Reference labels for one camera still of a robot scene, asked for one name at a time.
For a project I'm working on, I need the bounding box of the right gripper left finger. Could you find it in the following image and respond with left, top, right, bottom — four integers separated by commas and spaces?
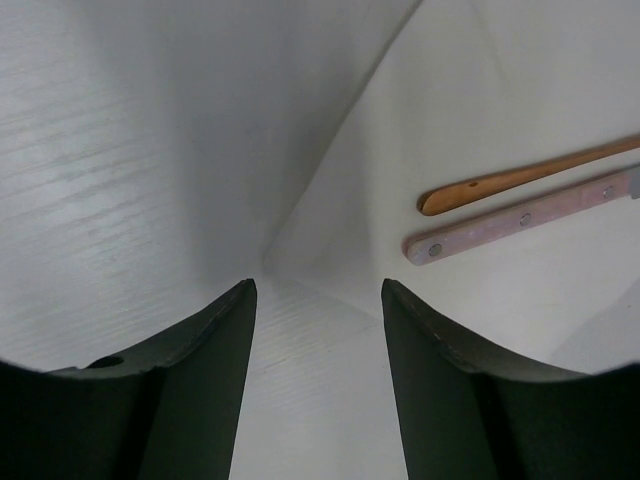
1, 279, 257, 479

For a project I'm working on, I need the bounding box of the gold fork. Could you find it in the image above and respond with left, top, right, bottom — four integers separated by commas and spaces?
416, 134, 639, 217

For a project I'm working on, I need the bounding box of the pink handled knife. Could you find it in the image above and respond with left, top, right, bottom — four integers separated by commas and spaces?
402, 166, 639, 266

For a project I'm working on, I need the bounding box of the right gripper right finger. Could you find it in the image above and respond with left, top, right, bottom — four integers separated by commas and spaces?
381, 279, 639, 479

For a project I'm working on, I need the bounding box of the white paper napkin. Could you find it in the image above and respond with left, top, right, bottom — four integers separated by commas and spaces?
265, 1, 639, 372

